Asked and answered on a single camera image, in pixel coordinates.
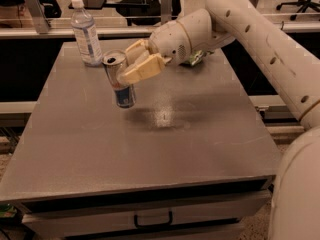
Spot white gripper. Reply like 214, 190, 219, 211
117, 21, 191, 85

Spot silver redbull can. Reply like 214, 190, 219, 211
102, 50, 135, 108

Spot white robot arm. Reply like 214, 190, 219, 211
117, 0, 320, 240

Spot green chip bag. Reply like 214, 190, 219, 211
183, 50, 213, 67

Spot clear plastic water bottle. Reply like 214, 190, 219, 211
71, 0, 102, 66

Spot black office chair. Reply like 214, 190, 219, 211
276, 0, 320, 21

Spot middle metal rail bracket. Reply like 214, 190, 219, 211
161, 0, 172, 24

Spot left metal rail bracket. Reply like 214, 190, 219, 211
24, 0, 50, 34

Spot grey drawer with black handle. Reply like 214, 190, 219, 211
23, 190, 270, 240

